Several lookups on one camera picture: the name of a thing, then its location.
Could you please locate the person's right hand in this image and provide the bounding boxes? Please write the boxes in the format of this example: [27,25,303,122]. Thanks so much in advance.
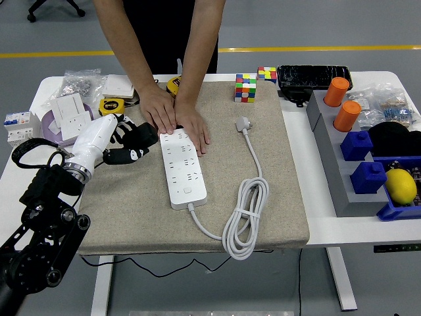
[137,86,178,136]

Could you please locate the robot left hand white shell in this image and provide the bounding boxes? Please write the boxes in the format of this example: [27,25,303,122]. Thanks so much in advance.
[71,114,151,169]

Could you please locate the person's left hand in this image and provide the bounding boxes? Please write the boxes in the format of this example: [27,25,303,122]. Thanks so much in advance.
[173,98,211,155]

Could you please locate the black power adapter plug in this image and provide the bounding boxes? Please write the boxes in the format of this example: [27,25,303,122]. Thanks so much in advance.
[131,122,159,149]

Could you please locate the white power strip board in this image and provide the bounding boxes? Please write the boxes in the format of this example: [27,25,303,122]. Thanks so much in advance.
[159,128,209,210]

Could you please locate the yellow tape measure black label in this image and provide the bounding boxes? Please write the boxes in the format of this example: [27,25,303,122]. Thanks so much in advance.
[98,97,141,118]

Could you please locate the purple bowl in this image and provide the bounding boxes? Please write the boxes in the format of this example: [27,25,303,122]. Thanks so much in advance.
[39,102,95,148]

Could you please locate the clear bag of metal parts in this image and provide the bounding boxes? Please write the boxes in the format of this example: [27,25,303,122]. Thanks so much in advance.
[41,68,109,108]

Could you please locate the large Rubik's cube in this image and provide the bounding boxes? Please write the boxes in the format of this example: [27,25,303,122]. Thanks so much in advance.
[234,72,258,103]

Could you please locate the black table control panel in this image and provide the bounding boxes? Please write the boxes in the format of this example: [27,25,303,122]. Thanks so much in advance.
[372,244,421,254]

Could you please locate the white blue circuit breaker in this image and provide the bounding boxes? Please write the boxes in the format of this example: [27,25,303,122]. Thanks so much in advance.
[3,110,41,148]

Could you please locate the person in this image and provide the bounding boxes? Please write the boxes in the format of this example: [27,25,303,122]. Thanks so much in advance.
[123,0,220,75]

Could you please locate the grey-brown fabric mat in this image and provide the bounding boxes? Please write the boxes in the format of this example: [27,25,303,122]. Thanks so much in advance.
[78,80,310,256]

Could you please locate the small Rubik's cube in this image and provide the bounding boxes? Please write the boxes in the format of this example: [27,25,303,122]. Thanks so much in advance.
[257,66,278,84]

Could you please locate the blue plastic bin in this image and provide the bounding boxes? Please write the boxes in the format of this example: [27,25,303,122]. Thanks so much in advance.
[372,155,421,222]

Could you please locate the small black clip device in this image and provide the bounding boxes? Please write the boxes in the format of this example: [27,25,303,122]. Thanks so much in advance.
[279,88,313,109]

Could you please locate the glossy black tray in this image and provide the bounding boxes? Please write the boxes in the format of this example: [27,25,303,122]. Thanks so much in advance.
[276,65,354,92]

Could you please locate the yellow lemon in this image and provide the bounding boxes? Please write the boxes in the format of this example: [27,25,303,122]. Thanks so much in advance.
[384,169,418,205]

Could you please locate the black office chair base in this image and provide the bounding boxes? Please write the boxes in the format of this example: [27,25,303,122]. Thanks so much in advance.
[27,0,87,23]

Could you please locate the blue block with knob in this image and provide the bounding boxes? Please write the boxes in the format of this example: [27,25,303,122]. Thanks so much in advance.
[349,161,388,195]
[339,130,374,162]

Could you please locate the grey stepped block holder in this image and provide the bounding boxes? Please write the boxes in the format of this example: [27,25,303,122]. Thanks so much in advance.
[305,90,391,218]

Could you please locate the orange cylinder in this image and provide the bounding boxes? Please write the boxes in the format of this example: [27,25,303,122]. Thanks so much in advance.
[333,100,362,133]
[324,76,351,108]

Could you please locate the clear bag of small parts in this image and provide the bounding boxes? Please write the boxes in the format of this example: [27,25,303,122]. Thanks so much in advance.
[345,86,384,131]

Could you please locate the black round cloth object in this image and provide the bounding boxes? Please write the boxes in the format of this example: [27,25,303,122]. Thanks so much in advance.
[367,122,421,158]

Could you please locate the clear bag of resistors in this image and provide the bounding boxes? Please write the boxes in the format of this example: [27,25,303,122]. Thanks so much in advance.
[374,82,421,130]

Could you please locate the white wall socket outlet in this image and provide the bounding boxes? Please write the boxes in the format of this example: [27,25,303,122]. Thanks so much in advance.
[59,111,93,142]

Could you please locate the white switch panel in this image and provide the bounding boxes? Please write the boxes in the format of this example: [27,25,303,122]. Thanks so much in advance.
[49,92,87,129]

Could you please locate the white wall switch plate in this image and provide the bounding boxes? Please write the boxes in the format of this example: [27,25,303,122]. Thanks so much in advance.
[102,74,136,99]

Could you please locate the white power strip cord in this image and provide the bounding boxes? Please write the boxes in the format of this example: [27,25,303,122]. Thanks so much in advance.
[187,115,270,261]

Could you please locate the black hanging cable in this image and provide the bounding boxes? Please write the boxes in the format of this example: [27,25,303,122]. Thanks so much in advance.
[297,247,303,316]

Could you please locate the thin black adapter cord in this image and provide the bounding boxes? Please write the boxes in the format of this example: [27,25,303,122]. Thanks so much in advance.
[80,157,236,277]

